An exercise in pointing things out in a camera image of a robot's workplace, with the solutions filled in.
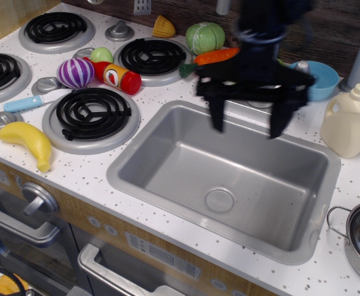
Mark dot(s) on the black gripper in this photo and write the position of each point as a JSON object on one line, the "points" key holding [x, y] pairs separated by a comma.
{"points": [[254, 74]]}

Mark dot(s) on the cream detergent bottle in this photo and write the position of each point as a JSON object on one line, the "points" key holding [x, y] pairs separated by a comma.
{"points": [[340, 129]]}

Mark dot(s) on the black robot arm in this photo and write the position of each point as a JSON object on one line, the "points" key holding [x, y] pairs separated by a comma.
{"points": [[264, 24]]}

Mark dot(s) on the silver sink basin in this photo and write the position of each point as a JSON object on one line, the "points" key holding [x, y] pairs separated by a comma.
{"points": [[269, 195]]}

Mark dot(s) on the green toy plate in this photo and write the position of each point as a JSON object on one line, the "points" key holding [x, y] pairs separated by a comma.
{"points": [[282, 63]]}

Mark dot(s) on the orange toy carrot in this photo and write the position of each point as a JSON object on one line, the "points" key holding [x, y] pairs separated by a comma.
{"points": [[208, 58]]}

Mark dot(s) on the silver toy faucet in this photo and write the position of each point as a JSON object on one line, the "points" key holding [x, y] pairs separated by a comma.
{"points": [[261, 110]]}

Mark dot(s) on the blue toy bowl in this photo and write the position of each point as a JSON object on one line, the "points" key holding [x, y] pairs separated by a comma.
{"points": [[326, 80]]}

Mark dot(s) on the green toy cabbage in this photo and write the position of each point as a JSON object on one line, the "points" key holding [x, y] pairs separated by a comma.
{"points": [[205, 37]]}

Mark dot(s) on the back right black burner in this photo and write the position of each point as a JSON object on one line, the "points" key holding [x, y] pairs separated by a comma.
{"points": [[157, 60]]}

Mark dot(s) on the black burner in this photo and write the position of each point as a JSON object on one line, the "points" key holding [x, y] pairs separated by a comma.
{"points": [[15, 76], [91, 121], [56, 33], [157, 60]]}

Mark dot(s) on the yellow toy corn piece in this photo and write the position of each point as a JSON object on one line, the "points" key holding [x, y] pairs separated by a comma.
{"points": [[163, 28]]}

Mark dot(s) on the red toy ketchup bottle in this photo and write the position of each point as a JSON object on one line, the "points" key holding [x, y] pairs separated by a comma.
{"points": [[117, 76]]}

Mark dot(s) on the hanging grey spatula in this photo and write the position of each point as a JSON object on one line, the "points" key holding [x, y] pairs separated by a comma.
{"points": [[142, 7]]}

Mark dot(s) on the silver stove knob back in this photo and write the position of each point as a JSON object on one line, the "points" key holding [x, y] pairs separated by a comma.
{"points": [[119, 32]]}

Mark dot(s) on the light green toy lime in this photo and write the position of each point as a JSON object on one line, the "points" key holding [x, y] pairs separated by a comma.
{"points": [[101, 54]]}

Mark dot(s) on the front right black burner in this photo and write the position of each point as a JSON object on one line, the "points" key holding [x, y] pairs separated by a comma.
{"points": [[91, 121]]}

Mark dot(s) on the silver stove knob centre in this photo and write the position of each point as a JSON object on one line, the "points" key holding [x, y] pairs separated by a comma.
{"points": [[84, 53]]}

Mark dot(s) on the purple striped toy onion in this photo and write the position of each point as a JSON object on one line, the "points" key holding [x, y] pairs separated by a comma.
{"points": [[75, 73]]}

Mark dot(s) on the silver stove knob middle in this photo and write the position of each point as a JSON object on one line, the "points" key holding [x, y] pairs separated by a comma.
{"points": [[45, 85]]}

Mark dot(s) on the back left black burner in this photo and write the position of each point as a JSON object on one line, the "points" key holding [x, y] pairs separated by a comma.
{"points": [[56, 33]]}

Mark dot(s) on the yellow toy banana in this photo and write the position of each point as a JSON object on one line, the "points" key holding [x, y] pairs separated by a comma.
{"points": [[32, 138]]}

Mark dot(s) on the silver oven dial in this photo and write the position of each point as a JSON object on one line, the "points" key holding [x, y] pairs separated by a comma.
{"points": [[39, 200]]}

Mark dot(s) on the front left black burner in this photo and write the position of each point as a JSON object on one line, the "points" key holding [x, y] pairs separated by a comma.
{"points": [[15, 76]]}

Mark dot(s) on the yellow object on floor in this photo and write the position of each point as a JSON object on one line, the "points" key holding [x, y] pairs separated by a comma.
{"points": [[8, 286]]}

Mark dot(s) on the silver dishwasher door handle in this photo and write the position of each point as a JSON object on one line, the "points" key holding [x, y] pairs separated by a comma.
{"points": [[87, 262]]}

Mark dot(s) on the blue handled toy knife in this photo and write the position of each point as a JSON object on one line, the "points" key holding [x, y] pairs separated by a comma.
{"points": [[35, 101]]}

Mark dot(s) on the silver oven door handle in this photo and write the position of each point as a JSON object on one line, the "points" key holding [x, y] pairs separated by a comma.
{"points": [[43, 236]]}

